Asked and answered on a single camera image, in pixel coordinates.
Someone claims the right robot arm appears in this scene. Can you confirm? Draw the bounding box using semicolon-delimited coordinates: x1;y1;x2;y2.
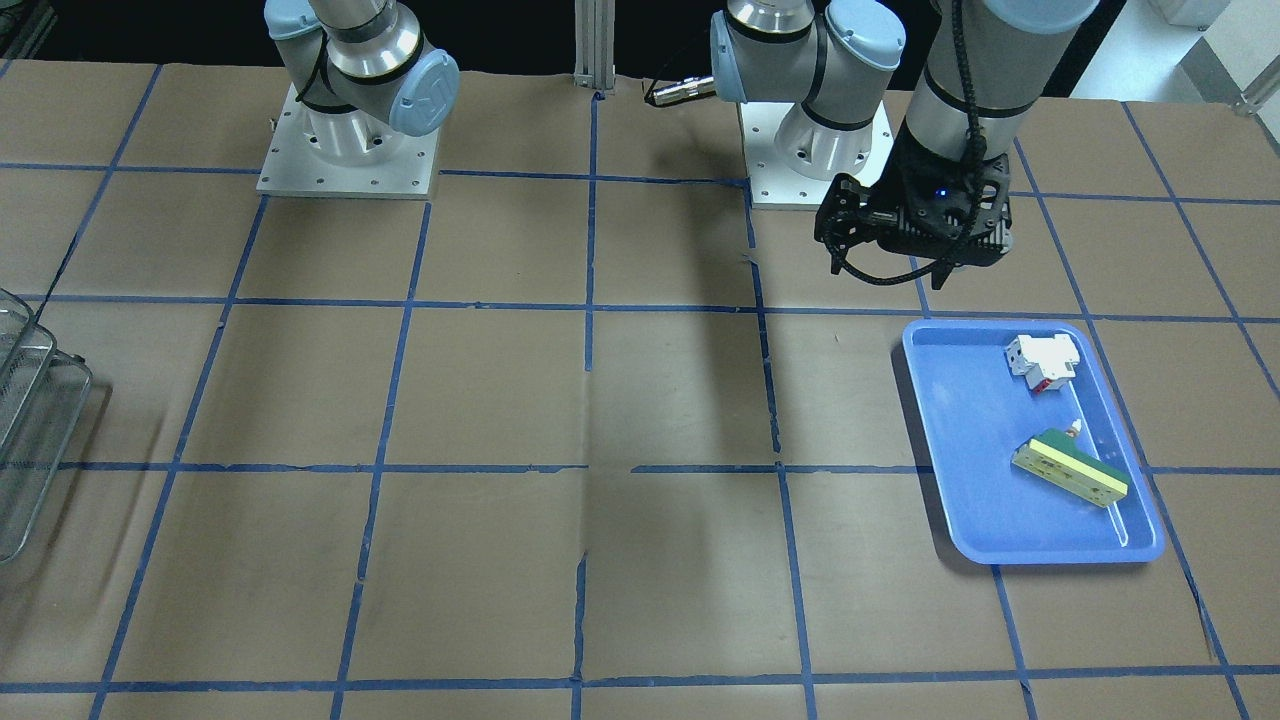
262;1;461;167

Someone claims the blue plastic tray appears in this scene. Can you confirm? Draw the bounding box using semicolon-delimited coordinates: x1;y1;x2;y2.
902;319;1166;565

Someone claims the white circuit breaker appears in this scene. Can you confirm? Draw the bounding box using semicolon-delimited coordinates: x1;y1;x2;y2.
1004;333;1082;395

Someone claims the green yellow terminal block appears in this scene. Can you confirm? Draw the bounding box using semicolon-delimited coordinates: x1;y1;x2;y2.
1011;429;1130;507

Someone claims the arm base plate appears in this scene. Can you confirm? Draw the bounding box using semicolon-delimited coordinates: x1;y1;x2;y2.
739;102;893;211
256;86;442;201

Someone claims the silver cable connector plug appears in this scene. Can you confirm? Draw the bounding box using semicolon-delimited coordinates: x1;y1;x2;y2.
643;76;717;108

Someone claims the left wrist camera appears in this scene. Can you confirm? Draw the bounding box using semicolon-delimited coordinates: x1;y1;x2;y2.
813;131;1012;290

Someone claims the aluminium frame post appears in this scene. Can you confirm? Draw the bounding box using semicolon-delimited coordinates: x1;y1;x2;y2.
573;0;616;94

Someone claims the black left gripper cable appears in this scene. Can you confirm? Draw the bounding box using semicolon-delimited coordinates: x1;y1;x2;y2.
829;0;986;291

